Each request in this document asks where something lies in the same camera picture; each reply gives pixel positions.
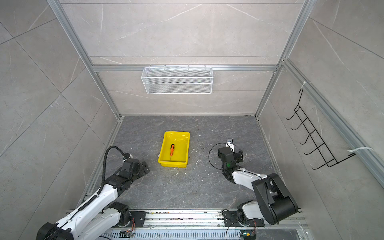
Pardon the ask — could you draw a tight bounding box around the orange handled screwdriver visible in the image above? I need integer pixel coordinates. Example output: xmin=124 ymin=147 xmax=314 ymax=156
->
xmin=170 ymin=144 xmax=175 ymax=161

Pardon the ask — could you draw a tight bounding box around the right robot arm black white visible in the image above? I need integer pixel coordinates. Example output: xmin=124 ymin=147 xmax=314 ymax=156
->
xmin=218 ymin=141 xmax=299 ymax=225

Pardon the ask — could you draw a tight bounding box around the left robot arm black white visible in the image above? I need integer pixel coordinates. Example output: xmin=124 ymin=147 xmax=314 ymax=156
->
xmin=36 ymin=158 xmax=150 ymax=240

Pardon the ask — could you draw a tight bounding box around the yellow plastic bin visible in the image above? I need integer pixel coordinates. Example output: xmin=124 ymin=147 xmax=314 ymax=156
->
xmin=158 ymin=131 xmax=191 ymax=168

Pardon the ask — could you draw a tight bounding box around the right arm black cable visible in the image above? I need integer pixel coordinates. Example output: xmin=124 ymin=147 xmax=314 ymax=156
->
xmin=208 ymin=142 xmax=229 ymax=172

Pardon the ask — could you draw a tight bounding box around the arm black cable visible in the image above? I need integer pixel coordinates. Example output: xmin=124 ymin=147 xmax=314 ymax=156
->
xmin=208 ymin=142 xmax=229 ymax=172
xmin=96 ymin=145 xmax=127 ymax=196

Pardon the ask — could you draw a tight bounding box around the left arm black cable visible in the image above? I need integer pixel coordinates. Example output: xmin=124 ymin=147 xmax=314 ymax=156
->
xmin=96 ymin=145 xmax=127 ymax=196

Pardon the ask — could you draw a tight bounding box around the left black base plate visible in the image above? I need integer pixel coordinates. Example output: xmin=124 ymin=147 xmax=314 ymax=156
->
xmin=116 ymin=211 xmax=147 ymax=228

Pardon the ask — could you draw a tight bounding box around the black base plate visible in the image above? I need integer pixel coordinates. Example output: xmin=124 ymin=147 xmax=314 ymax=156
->
xmin=116 ymin=211 xmax=147 ymax=228
xmin=221 ymin=209 xmax=265 ymax=228

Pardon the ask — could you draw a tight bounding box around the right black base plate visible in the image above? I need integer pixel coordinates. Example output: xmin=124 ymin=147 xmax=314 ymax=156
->
xmin=221 ymin=209 xmax=265 ymax=228

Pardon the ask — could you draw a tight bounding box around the aluminium mounting rail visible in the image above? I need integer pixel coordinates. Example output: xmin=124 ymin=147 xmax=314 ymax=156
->
xmin=97 ymin=210 xmax=312 ymax=240

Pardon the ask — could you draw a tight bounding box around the white wire mesh basket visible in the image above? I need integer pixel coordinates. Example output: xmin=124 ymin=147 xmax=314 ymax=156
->
xmin=141 ymin=67 xmax=214 ymax=95

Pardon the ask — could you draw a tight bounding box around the black wire hook rack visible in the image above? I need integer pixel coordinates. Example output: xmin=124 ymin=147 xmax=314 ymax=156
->
xmin=286 ymin=89 xmax=356 ymax=170

